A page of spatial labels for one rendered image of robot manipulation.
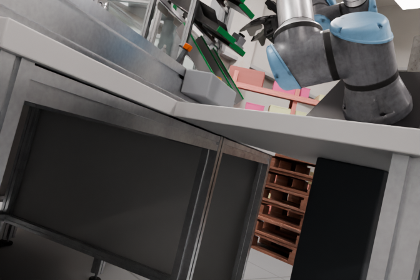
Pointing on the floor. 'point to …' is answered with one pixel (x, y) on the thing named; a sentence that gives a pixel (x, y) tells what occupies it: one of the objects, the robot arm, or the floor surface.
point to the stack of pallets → (289, 239)
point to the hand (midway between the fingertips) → (247, 34)
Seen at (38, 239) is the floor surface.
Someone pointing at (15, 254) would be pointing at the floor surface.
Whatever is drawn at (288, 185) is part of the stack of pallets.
